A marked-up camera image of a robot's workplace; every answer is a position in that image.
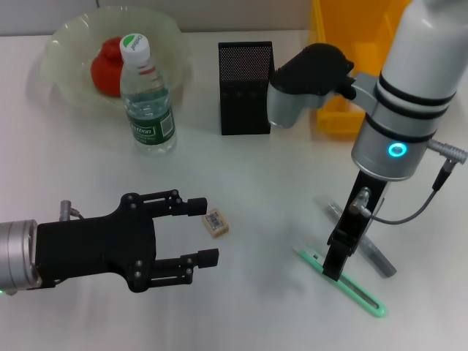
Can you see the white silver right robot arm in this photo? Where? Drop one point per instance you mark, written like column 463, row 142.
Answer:
column 409, row 109

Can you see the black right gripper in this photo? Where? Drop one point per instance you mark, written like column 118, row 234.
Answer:
column 365, row 226

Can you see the pale green translucent fruit bowl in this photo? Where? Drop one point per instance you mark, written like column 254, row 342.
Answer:
column 66, row 44

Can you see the clear green-label water bottle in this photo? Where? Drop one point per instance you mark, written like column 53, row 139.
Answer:
column 150, row 109

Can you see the black mesh pen holder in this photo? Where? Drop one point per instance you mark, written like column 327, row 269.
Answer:
column 245, row 109

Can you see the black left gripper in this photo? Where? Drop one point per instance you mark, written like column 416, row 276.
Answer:
column 95, row 245

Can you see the red-orange toy orange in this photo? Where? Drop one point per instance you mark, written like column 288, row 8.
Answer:
column 106, row 73

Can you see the yellow plastic bin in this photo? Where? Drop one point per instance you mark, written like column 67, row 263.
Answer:
column 336, row 120

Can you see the beige eraser with barcode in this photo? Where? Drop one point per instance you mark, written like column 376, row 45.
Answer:
column 215, row 223

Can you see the grey marker pen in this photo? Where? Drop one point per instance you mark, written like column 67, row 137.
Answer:
column 380, row 261

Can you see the mint green utility knife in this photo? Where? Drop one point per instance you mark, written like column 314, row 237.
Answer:
column 365, row 298

